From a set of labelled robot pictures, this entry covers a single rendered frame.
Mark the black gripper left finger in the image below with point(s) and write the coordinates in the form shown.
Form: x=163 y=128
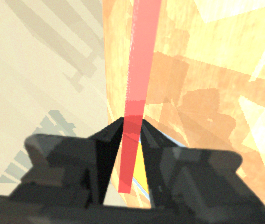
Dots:
x=97 y=152

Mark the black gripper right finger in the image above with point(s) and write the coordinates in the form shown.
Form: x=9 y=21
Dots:
x=163 y=160

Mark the red square plate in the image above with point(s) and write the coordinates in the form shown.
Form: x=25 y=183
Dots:
x=145 y=21

